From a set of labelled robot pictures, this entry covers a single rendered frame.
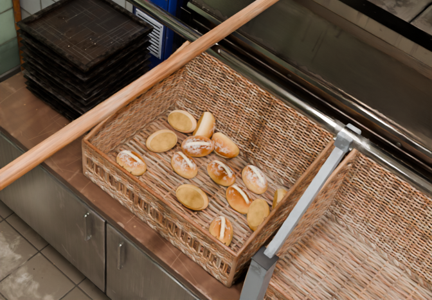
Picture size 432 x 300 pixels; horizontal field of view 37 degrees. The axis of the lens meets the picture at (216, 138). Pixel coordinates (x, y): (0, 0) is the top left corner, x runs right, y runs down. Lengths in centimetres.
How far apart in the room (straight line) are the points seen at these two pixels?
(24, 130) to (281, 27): 84
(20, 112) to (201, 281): 80
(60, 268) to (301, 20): 126
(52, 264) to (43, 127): 60
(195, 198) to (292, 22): 55
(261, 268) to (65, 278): 118
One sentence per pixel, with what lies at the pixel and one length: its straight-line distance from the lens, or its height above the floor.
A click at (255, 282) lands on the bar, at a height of 88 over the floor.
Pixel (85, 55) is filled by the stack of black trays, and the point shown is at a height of 85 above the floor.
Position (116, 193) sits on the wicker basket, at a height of 61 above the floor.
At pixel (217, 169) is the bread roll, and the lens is 189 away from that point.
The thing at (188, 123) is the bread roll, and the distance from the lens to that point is 200.
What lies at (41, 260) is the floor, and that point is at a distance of 246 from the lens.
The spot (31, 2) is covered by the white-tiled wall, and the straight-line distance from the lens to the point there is 272.
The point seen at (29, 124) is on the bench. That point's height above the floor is 58.
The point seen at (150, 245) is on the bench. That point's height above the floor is 58.
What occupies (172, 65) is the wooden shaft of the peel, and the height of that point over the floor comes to 120.
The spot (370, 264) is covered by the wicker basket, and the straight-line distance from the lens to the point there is 188.
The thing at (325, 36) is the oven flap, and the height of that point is 105.
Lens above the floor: 208
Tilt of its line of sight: 47 degrees down
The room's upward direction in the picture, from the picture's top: 11 degrees clockwise
